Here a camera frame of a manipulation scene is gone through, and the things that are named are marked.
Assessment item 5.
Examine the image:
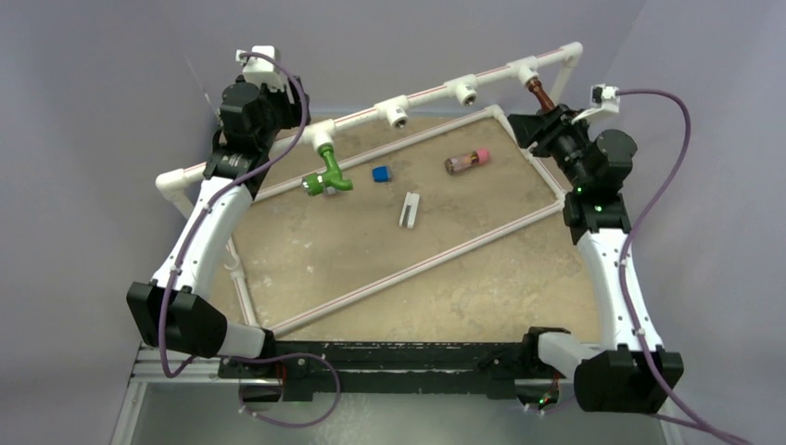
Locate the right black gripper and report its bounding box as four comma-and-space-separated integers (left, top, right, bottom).
508, 105, 593, 191

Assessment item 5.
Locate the brown faucet with blue cap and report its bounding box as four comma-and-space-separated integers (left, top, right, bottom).
526, 77, 555, 114

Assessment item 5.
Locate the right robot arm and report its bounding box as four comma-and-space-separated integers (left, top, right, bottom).
507, 105, 684, 414

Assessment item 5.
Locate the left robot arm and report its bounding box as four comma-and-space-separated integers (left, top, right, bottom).
126, 76, 311, 379

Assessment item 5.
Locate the green plastic faucet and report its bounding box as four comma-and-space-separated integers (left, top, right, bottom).
301, 144, 354, 197

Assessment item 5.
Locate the pink capped clip jar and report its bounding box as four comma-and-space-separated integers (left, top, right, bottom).
444, 148, 490, 175

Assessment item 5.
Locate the blue paperclip box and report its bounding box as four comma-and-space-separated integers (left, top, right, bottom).
372, 166, 392, 183

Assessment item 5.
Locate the white staple box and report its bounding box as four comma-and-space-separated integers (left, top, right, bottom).
399, 192, 420, 229

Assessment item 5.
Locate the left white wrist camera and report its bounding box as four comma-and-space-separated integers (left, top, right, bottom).
235, 49, 285, 92

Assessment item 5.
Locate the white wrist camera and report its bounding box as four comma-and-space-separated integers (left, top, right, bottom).
235, 49, 285, 92
571, 83, 621, 125

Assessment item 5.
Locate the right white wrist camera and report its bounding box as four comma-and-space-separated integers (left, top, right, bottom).
571, 83, 621, 125

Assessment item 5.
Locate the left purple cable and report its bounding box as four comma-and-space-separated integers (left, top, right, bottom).
158, 51, 310, 379

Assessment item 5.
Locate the white PVC pipe frame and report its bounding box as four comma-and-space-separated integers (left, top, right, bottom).
156, 42, 583, 336

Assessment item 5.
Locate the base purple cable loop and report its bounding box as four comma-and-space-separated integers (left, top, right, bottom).
237, 352, 343, 430

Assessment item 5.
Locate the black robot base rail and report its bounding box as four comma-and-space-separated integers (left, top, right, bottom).
218, 340, 560, 401

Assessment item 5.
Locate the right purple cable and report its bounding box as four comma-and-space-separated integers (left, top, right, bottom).
614, 88, 754, 445

